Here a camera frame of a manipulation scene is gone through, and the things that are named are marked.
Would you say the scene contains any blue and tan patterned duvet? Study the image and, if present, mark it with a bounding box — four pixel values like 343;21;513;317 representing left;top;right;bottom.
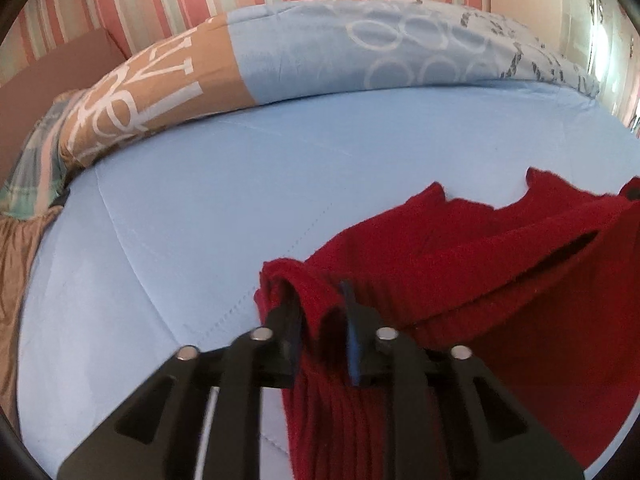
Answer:
57;0;601;168

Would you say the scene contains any brown pillow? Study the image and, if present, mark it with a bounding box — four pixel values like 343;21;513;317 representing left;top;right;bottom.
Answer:
0;205;63;436

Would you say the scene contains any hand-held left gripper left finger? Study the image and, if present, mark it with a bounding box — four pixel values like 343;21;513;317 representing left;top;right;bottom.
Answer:
56;300;306;480

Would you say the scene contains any plaid pillow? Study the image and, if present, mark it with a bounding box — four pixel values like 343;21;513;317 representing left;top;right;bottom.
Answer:
0;89;86;221

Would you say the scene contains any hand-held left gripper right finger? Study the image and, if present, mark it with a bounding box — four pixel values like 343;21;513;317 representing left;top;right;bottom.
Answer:
340;280;586;480

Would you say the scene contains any pink bed headboard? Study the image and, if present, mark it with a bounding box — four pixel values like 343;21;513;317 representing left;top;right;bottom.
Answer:
0;27;133;181

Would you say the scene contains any red knit sweater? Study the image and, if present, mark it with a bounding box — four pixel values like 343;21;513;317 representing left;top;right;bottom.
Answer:
254;166;640;480

